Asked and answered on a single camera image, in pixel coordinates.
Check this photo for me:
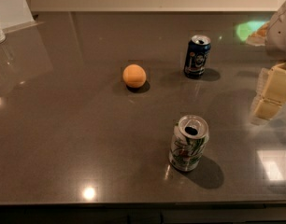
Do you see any orange ball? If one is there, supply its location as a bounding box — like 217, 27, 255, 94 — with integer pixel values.
122, 64, 147, 89

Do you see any blue pepsi can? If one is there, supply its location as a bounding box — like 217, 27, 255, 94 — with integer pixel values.
184, 35, 211, 78

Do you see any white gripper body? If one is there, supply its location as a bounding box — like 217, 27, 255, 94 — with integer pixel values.
265, 0, 286, 61

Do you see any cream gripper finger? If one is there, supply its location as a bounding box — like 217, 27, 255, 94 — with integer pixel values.
250, 62, 286, 121

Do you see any green white 7up can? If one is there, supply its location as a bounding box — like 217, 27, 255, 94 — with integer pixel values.
169, 115, 209, 172

